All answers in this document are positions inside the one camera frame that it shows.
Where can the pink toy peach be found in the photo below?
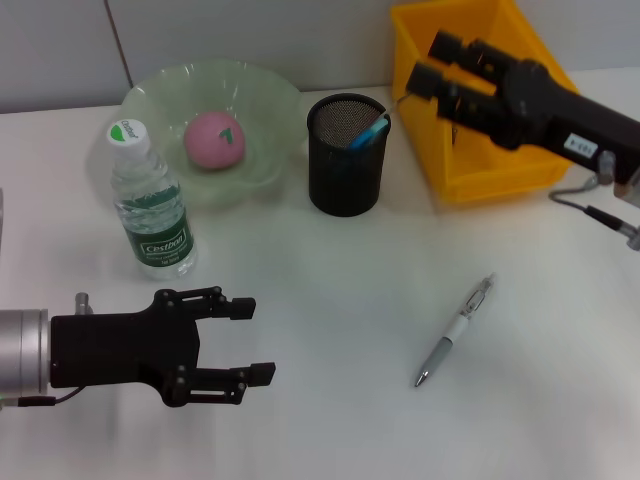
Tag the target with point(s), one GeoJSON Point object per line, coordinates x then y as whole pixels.
{"type": "Point", "coordinates": [212, 142]}

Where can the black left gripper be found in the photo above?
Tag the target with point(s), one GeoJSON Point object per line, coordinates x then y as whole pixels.
{"type": "Point", "coordinates": [120, 345]}

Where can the yellow plastic bin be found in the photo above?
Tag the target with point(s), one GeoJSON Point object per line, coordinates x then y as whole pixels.
{"type": "Point", "coordinates": [480, 170]}

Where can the pale green glass fruit plate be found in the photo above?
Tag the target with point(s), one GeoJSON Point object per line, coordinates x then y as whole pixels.
{"type": "Point", "coordinates": [260, 95]}

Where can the silver ballpoint pen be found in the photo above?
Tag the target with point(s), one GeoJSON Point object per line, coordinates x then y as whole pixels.
{"type": "Point", "coordinates": [440, 352]}

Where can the clear water bottle green label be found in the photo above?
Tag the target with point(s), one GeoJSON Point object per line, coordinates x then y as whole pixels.
{"type": "Point", "coordinates": [160, 240]}

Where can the blue capped scissors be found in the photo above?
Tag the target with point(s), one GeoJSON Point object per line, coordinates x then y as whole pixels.
{"type": "Point", "coordinates": [370, 134]}

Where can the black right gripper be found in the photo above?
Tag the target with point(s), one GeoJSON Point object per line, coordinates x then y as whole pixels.
{"type": "Point", "coordinates": [560, 115]}

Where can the black mesh pen cup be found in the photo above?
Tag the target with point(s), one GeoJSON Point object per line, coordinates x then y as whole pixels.
{"type": "Point", "coordinates": [345, 180]}

